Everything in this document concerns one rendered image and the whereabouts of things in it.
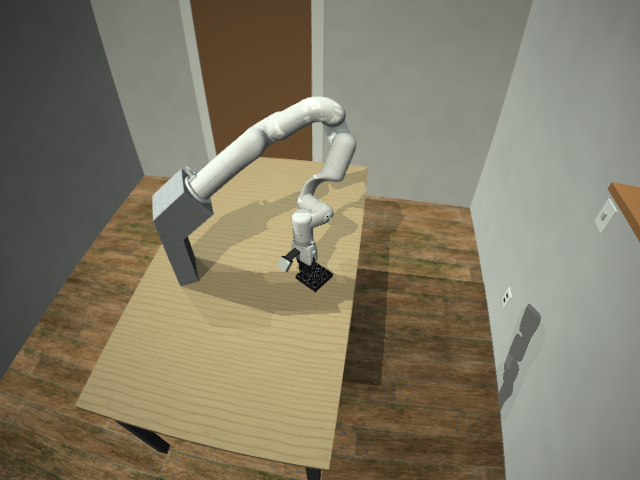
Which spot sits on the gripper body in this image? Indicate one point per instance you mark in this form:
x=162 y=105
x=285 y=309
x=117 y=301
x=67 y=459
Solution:
x=307 y=254

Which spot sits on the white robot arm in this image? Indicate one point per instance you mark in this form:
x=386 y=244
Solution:
x=251 y=145

